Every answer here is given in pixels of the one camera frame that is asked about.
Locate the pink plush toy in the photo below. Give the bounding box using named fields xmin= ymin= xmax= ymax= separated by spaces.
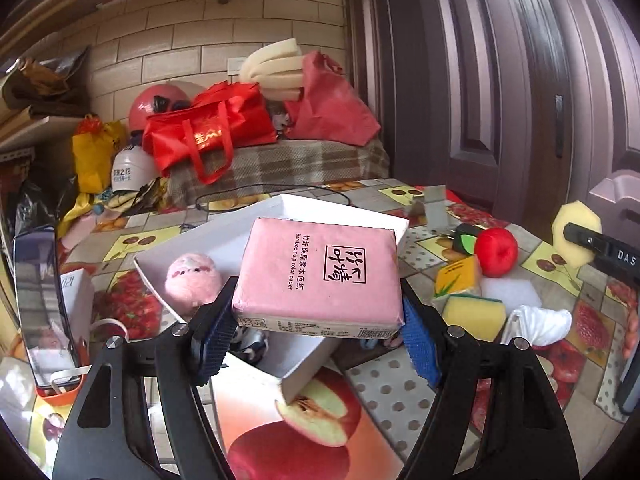
xmin=165 ymin=252 xmax=224 ymax=316

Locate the white cloth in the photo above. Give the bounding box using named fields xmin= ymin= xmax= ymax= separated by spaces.
xmin=500 ymin=306 xmax=573 ymax=347

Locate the pink tissue pack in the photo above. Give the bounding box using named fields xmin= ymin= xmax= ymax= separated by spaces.
xmin=232 ymin=218 xmax=404 ymax=339

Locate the pale yellow foam sponge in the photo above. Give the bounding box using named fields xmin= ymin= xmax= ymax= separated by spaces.
xmin=551 ymin=200 xmax=602 ymax=269

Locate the leopard print fabric bundle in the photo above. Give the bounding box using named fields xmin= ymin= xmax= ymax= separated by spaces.
xmin=229 ymin=326 xmax=269 ymax=366

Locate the person's right hand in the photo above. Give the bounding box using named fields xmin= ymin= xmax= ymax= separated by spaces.
xmin=623 ymin=309 xmax=639 ymax=360

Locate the yellow green scrub sponge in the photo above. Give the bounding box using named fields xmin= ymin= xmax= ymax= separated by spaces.
xmin=442 ymin=295 xmax=506 ymax=342

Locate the white foam block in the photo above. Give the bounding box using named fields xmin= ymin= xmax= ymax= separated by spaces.
xmin=480 ymin=278 xmax=542 ymax=315

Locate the white cardboard tray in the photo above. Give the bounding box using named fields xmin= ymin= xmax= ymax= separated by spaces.
xmin=134 ymin=194 xmax=409 ymax=402

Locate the white box with numbers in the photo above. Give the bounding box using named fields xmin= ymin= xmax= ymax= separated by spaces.
xmin=61 ymin=269 xmax=94 ymax=344

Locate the red plush apple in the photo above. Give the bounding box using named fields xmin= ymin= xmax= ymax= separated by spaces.
xmin=474 ymin=228 xmax=518 ymax=278

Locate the yellow tissue pack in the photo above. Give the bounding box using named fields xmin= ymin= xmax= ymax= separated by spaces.
xmin=434 ymin=256 xmax=482 ymax=298

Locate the fruit pattern tablecloth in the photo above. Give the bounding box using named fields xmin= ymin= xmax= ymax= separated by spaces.
xmin=0 ymin=178 xmax=640 ymax=480

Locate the phone on left gripper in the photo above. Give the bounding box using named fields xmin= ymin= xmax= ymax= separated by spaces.
xmin=13 ymin=226 xmax=80 ymax=390

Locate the black green small box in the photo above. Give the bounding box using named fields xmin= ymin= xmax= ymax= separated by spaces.
xmin=452 ymin=223 xmax=483 ymax=256

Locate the grey metal phone stand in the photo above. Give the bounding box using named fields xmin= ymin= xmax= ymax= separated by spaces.
xmin=409 ymin=185 xmax=450 ymax=233

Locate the white helmet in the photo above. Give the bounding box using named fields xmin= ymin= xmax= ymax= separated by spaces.
xmin=111 ymin=145 xmax=160 ymax=192

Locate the black plastic bag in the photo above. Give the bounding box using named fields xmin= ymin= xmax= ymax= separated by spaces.
xmin=14 ymin=174 xmax=78 ymax=235

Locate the plaid cloth covered box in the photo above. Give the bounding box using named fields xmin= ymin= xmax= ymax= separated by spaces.
xmin=166 ymin=139 xmax=390 ymax=208

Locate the yellow shopping bag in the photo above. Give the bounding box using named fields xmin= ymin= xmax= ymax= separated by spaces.
xmin=72 ymin=115 xmax=128 ymax=194

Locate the large red tote bag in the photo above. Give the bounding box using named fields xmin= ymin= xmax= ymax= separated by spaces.
xmin=142 ymin=81 xmax=278 ymax=184

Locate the pink helmet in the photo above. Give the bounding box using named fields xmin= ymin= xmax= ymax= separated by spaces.
xmin=128 ymin=84 xmax=191 ymax=132

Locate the red nonwoven bag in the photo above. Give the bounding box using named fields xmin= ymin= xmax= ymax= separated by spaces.
xmin=284 ymin=51 xmax=381 ymax=148

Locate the cream foam roll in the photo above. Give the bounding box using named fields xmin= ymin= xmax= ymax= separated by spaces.
xmin=239 ymin=38 xmax=304 ymax=102

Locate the black cable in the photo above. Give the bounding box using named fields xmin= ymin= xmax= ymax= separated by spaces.
xmin=179 ymin=182 xmax=352 ymax=231

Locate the wooden wall shelf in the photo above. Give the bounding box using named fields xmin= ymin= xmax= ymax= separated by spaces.
xmin=0 ymin=106 xmax=81 ymax=154

